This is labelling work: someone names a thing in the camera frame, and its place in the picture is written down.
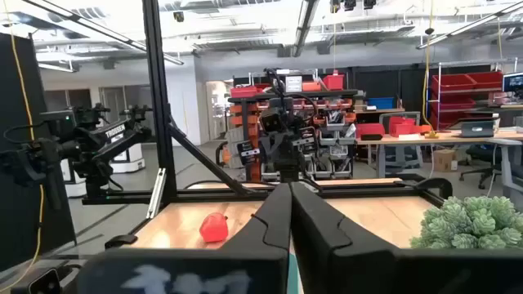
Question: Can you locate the brown cardboard box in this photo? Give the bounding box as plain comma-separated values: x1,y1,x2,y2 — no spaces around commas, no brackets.
432,149,458,172

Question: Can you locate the black table-level camera box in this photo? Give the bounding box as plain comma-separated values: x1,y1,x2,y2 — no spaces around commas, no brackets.
11,265,78,294

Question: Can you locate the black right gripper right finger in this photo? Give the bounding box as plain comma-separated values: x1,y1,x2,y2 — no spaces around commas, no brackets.
289,181,523,294

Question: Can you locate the white machine base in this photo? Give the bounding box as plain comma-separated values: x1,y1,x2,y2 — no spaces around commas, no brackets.
110,142,146,175

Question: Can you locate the silver metal bracket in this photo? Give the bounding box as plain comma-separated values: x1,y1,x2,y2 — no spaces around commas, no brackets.
145,167,168,220

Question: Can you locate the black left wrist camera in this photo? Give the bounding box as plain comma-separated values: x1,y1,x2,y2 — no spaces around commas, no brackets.
259,106,287,134

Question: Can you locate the rack with orange bins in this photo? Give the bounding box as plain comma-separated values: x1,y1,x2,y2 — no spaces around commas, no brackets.
226,71,360,183

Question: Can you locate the yellow cable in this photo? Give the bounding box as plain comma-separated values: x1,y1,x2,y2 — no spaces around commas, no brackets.
420,0,440,140
0,0,45,294

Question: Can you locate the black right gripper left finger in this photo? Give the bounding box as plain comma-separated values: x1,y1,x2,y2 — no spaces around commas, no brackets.
77,182,293,294

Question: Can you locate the grey office chair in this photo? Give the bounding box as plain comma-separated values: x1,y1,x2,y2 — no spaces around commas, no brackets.
378,110,426,168

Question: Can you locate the red toy bell pepper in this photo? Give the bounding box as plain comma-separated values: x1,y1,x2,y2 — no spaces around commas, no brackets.
199,212,230,243

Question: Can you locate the black aluminium frame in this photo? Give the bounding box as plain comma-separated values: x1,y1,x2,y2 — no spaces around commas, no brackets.
81,0,454,250

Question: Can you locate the metal shelf with red bins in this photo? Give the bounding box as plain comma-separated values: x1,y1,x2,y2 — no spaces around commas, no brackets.
428,60,520,131

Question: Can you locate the wooden workbench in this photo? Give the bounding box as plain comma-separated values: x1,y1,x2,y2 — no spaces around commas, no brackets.
355,128,523,180

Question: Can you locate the blue plastic bin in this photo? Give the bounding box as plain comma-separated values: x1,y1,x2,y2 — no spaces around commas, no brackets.
367,96,396,110

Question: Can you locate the computer monitor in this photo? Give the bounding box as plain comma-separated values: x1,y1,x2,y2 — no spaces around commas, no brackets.
501,72,523,94

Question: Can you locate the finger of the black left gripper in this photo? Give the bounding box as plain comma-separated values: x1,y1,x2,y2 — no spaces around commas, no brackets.
285,132,306,171
260,134,287,172

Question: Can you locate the black table clamp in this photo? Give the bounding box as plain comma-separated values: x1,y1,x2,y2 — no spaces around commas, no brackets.
104,234,139,250
402,177,454,201

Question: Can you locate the black office chair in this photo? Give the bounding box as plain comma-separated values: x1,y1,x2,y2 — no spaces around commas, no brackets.
459,145,507,191

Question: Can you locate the grey laptop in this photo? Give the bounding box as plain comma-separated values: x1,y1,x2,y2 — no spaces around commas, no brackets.
459,118,500,139

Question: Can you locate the red plastic bin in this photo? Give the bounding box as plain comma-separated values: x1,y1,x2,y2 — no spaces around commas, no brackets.
355,122,386,140
387,116,422,138

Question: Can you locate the green artificial succulent plant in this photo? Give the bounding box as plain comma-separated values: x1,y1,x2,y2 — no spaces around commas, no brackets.
409,195,523,250

